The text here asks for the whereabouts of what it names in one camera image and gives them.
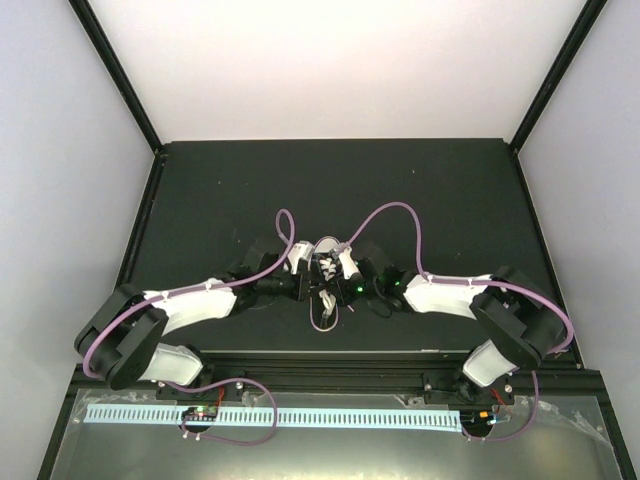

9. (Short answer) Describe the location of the right black frame post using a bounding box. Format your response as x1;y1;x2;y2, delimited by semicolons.
509;0;608;155

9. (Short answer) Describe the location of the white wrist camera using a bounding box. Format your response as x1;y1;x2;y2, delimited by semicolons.
331;243;360;280
285;241;314;275

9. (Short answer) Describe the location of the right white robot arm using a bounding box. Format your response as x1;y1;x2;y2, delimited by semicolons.
322;244;573;404

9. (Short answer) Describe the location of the left black frame post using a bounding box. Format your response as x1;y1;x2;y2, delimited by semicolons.
68;0;163;154

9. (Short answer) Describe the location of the right small circuit board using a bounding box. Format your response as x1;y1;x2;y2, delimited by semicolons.
460;410;511;426

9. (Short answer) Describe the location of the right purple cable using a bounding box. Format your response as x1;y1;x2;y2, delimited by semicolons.
344;201;574;444

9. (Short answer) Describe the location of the white shoelace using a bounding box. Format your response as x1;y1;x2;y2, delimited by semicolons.
317;257;342;318

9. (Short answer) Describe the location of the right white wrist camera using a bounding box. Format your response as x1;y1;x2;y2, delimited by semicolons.
331;243;360;280

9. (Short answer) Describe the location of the left small circuit board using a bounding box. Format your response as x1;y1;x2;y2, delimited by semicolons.
181;406;218;421

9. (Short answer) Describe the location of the black frame post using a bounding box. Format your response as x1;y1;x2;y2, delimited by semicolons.
68;0;163;154
509;0;608;155

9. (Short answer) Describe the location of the small circuit board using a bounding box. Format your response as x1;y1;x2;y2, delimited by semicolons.
460;410;511;426
181;406;218;421

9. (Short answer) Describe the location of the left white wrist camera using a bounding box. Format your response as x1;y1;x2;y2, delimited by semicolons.
285;241;314;275

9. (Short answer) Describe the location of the white slotted cable duct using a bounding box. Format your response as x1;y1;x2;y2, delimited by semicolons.
83;404;462;433

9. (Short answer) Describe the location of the black aluminium mounting rail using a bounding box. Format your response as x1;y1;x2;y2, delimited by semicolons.
74;349;601;401

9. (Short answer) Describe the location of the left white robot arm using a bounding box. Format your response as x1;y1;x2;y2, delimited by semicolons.
74;241;314;399

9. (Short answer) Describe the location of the black sneaker white sole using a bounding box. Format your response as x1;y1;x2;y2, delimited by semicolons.
308;236;344;333

